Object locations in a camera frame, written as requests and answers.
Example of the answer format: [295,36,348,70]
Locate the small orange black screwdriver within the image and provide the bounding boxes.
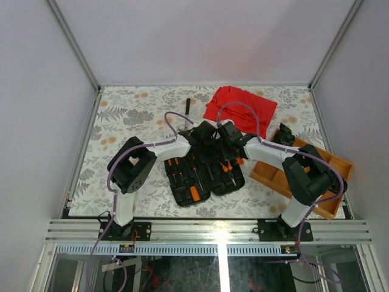
[174,158,184,183]

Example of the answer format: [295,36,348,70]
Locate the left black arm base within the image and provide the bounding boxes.
[97,211,152,242]

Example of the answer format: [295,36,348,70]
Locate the orange black pliers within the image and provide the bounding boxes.
[220,161,236,186]

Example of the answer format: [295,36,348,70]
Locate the aluminium front rail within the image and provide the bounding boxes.
[43,219,373,257]

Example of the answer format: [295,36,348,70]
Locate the black handled hammer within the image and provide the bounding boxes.
[178,98,193,133]

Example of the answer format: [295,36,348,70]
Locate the orange handled utility knife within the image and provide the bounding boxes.
[205,162,214,181]

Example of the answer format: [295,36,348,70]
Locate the wooden compartment tray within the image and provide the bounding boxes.
[250,137,353,220]

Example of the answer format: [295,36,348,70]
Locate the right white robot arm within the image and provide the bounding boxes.
[216,120,346,240]

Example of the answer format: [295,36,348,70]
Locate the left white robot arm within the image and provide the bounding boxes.
[107,121,216,240]

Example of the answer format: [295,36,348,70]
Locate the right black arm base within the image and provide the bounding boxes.
[257,219,313,242]

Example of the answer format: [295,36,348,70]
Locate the red folded cloth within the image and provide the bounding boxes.
[204,86,278,139]

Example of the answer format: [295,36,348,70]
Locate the black plastic tool case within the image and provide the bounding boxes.
[167,142,246,207]

